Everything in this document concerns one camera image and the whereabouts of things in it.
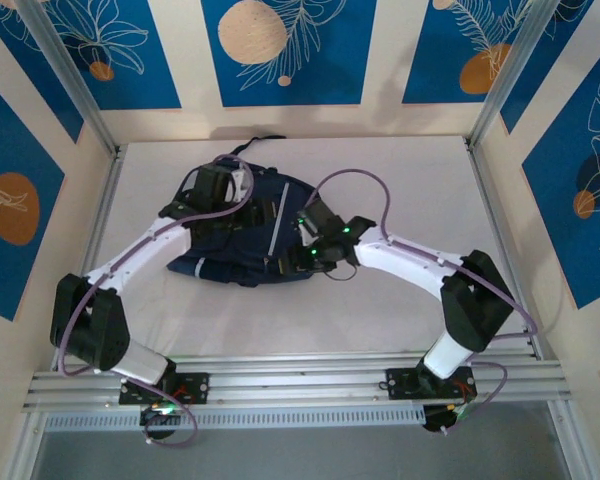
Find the navy blue backpack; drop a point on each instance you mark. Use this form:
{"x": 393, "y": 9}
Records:
{"x": 245, "y": 255}

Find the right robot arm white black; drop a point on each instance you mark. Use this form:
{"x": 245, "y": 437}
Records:
{"x": 475, "y": 305}

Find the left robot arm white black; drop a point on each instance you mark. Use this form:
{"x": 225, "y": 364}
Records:
{"x": 95, "y": 325}

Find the black base electronics module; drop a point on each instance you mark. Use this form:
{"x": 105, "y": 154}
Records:
{"x": 442, "y": 417}
{"x": 157, "y": 417}

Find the aluminium cross rail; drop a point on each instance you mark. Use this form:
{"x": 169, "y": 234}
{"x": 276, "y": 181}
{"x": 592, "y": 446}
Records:
{"x": 300, "y": 380}

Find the aluminium side rail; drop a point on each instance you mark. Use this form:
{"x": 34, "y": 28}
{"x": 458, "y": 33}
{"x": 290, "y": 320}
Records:
{"x": 97, "y": 235}
{"x": 505, "y": 250}

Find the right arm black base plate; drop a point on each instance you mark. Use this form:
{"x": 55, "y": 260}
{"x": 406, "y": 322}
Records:
{"x": 400, "y": 384}

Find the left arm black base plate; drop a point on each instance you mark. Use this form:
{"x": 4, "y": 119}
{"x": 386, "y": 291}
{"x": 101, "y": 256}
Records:
{"x": 195, "y": 387}

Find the aluminium frame post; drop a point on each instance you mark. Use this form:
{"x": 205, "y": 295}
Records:
{"x": 75, "y": 85}
{"x": 510, "y": 75}

